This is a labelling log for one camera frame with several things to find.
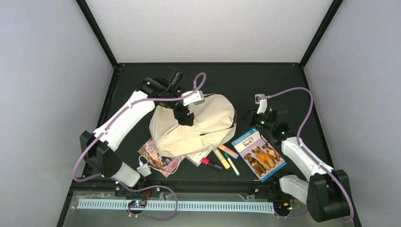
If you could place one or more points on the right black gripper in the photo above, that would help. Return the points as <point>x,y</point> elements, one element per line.
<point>248,118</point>

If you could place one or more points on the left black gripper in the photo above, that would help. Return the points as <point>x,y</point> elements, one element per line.
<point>185,119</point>

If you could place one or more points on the beige canvas backpack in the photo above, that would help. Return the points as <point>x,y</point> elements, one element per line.
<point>214,124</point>

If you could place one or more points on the dog bark reader book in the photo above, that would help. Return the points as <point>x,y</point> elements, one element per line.
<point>258,154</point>

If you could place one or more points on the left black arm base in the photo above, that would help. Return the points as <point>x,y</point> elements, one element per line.
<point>137,194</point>

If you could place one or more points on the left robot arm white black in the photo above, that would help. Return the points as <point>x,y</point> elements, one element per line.
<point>98,157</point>

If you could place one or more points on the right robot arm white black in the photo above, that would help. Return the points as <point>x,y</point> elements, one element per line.
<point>325,191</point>

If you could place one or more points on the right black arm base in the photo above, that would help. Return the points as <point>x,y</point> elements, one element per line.
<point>271,191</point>

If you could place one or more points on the thick white coffee book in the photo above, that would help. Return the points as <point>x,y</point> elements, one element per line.
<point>196,158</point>

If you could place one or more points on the pink black highlighter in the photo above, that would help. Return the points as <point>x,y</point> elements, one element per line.
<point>210,163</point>

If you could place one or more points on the orange pastel highlighter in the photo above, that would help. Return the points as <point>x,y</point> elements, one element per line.
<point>228,151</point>

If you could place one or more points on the pink illustrated picture book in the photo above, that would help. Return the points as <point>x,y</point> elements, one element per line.
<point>149,150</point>

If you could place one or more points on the white teal marker pen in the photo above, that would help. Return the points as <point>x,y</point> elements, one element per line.
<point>232,164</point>

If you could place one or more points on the yellow highlighter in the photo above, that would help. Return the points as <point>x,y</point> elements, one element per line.
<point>223,161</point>

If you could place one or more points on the white charger with cable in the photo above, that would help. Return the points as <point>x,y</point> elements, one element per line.
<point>145,167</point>

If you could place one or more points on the light blue slotted cable duct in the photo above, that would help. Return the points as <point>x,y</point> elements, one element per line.
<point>152,205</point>

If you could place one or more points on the black frame post right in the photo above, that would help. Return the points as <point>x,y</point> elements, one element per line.
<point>323,26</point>

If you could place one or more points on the black frame post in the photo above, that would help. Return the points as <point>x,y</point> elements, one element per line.
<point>323,26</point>
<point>86,11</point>

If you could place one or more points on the black frame post left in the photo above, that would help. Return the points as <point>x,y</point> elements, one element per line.
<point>86,11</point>

